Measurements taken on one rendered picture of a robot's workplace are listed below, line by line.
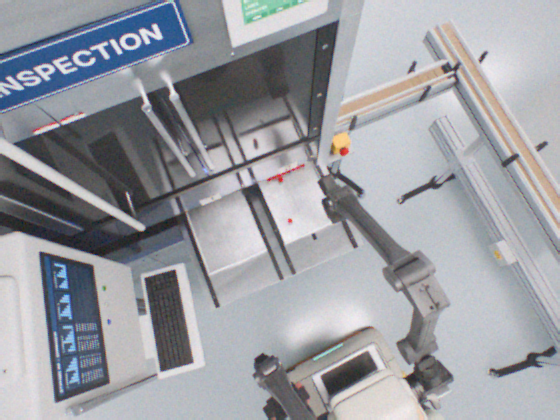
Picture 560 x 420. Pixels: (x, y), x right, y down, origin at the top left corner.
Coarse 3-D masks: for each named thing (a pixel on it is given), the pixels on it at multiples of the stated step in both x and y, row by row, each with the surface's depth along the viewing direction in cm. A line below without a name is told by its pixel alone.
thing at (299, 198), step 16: (304, 176) 179; (272, 192) 177; (288, 192) 177; (304, 192) 177; (320, 192) 176; (272, 208) 175; (288, 208) 175; (304, 208) 175; (320, 208) 175; (288, 224) 173; (304, 224) 173; (320, 224) 173; (288, 240) 168
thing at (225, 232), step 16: (240, 192) 177; (208, 208) 176; (224, 208) 176; (240, 208) 176; (192, 224) 174; (208, 224) 174; (224, 224) 174; (240, 224) 174; (208, 240) 172; (224, 240) 172; (240, 240) 172; (256, 240) 172; (208, 256) 170; (224, 256) 170; (240, 256) 170; (208, 272) 166
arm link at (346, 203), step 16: (336, 192) 127; (352, 192) 125; (336, 208) 127; (352, 208) 119; (368, 224) 113; (368, 240) 113; (384, 240) 107; (384, 256) 105; (400, 256) 101; (416, 256) 101; (384, 272) 101; (432, 272) 98; (400, 288) 97
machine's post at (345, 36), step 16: (352, 0) 87; (352, 16) 92; (336, 32) 95; (352, 32) 97; (336, 48) 101; (352, 48) 103; (336, 64) 107; (336, 80) 115; (336, 96) 124; (336, 112) 135; (320, 128) 144; (320, 144) 156; (320, 160) 173
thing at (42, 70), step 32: (160, 0) 67; (96, 32) 67; (128, 32) 70; (160, 32) 73; (0, 64) 66; (32, 64) 68; (64, 64) 71; (96, 64) 74; (128, 64) 77; (0, 96) 72; (32, 96) 75
